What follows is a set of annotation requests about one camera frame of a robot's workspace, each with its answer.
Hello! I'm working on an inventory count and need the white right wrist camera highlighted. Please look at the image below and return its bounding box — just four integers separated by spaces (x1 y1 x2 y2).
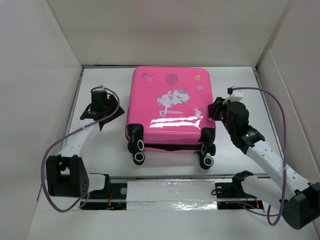
222 86 244 105

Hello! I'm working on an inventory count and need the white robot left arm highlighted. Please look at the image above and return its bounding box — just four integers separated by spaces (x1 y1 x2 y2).
45 86 125 198

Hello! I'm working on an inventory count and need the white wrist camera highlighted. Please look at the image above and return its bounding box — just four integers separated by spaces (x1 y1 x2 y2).
90 84 109 93
222 86 244 105

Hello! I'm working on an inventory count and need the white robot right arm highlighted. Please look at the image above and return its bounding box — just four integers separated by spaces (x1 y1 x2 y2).
208 97 320 230

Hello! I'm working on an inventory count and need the pink hard-shell suitcase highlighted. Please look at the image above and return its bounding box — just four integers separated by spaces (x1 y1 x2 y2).
125 66 216 170

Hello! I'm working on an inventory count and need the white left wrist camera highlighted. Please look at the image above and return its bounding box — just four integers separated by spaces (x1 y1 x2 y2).
90 84 109 93

